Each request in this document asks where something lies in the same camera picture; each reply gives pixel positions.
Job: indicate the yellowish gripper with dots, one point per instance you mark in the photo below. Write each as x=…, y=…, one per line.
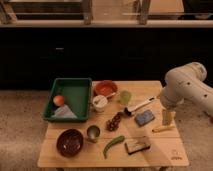
x=168, y=116

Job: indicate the yellow banana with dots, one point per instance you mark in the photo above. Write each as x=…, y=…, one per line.
x=162, y=128

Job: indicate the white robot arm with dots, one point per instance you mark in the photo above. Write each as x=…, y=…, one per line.
x=185, y=82

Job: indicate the green plastic cup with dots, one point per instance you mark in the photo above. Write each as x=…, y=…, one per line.
x=125, y=97

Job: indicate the white cup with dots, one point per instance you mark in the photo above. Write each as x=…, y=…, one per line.
x=99, y=102

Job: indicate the metal cup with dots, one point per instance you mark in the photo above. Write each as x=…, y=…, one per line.
x=93, y=133

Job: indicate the blue sponge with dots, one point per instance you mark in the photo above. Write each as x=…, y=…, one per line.
x=144, y=118

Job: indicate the brown block sponge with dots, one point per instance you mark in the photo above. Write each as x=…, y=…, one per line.
x=137, y=144

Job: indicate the green chili pepper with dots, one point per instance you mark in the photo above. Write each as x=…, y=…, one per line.
x=113, y=142

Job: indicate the dark grapes bunch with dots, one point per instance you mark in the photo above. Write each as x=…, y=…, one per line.
x=113, y=124

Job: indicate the red bowl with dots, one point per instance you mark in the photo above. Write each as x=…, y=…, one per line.
x=105, y=87

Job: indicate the green plastic tray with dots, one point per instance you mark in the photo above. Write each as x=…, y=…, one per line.
x=77, y=95

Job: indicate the dark brown bowl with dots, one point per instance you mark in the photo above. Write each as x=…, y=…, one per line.
x=69, y=143

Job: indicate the clear plastic bag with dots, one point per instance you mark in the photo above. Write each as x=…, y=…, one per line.
x=64, y=112

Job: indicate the red apple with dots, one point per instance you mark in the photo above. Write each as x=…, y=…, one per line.
x=59, y=100

